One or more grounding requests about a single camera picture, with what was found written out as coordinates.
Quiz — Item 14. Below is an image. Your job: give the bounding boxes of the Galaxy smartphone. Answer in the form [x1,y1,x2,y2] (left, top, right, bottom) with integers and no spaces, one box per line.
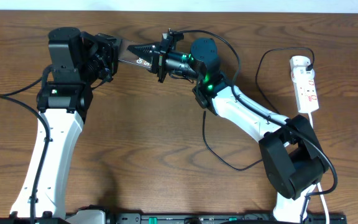
[118,39,158,73]

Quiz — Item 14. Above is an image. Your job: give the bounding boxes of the black USB charging cable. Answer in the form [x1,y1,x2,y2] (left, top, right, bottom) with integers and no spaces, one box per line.
[201,47,316,172]

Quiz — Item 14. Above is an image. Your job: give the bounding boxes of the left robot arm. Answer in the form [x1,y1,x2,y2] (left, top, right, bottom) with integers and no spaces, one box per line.
[0,27,122,223]

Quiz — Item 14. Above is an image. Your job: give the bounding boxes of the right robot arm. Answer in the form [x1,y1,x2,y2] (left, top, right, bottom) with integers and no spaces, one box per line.
[126,31,334,223]

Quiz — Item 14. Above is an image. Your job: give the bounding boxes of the white USB charger adapter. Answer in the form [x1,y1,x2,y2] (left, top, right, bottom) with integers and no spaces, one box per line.
[290,55,315,79]

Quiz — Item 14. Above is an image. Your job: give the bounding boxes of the white power strip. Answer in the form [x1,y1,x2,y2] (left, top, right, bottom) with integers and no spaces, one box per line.
[291,67,319,114]

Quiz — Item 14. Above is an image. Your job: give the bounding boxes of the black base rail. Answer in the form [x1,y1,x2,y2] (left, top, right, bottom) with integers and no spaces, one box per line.
[0,210,347,224]

